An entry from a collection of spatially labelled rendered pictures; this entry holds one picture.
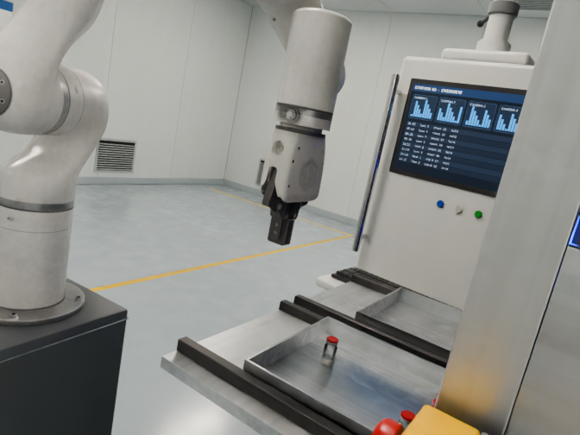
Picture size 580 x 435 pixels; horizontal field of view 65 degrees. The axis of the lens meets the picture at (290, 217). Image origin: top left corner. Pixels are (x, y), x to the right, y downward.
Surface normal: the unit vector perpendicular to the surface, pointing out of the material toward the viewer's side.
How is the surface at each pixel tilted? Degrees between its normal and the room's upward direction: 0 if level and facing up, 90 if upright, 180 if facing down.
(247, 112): 90
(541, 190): 90
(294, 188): 89
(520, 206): 90
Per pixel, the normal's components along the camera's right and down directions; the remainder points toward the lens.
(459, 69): -0.62, 0.04
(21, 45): 0.07, -0.23
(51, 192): 0.70, 0.23
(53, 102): 0.94, 0.30
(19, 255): 0.20, 0.24
